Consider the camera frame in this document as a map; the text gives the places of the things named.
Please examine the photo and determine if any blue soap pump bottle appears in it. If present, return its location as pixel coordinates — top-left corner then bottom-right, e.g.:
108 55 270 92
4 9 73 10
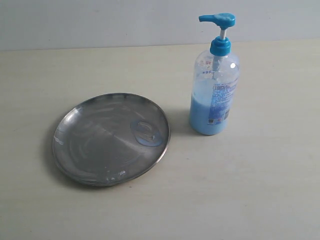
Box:
189 13 240 136

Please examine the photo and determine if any blue soap blob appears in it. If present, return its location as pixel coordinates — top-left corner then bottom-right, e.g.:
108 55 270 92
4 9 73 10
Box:
130 120 163 147

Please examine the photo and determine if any round steel plate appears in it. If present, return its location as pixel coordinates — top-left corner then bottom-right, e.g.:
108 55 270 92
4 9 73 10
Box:
52 92 171 187

